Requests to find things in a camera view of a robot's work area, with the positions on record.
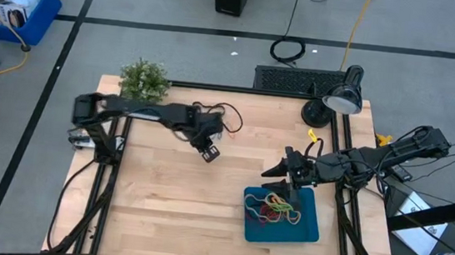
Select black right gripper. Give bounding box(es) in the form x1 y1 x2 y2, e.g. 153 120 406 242
257 143 329 213

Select long orange-red rubber band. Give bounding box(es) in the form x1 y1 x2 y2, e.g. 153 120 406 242
263 192 289 208

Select green rubber band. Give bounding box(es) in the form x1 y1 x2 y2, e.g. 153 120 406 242
267 200 296 215

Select red thin rubber band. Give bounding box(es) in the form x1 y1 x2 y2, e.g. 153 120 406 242
257 205 286 227

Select small orange thin rubber band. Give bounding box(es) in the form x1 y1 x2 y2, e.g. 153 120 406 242
223 121 238 141

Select teal plastic bin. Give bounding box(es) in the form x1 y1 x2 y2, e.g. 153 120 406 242
238 180 326 249

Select black desk lamp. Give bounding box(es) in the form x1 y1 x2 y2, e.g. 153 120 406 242
299 59 368 133

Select small artificial green plant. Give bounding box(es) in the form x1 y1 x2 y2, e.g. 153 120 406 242
116 54 175 109

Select black mesh-top box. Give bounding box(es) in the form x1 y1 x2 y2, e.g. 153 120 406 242
252 63 348 99

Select yellow clip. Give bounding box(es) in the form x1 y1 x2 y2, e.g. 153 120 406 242
375 132 393 148

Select black power adapter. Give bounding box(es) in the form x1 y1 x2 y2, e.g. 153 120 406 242
389 164 413 183

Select white paper box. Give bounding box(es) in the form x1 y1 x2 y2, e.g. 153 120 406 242
389 189 452 255

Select black metal bar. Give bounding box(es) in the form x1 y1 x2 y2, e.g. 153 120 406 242
384 186 455 239

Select black left camera cable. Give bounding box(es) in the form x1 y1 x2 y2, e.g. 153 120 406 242
189 98 247 136

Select black camera cable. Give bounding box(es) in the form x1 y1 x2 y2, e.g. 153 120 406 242
306 137 326 159
189 98 247 136

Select black right camera cable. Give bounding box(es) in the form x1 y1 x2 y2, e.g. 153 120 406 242
306 137 326 159

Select black coiled cable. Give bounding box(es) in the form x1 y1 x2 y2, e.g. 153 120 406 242
268 0 311 67

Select yellow hanging cable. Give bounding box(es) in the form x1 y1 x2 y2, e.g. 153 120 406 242
339 0 375 74

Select black arm base cable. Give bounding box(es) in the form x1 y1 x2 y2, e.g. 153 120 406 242
45 154 98 255

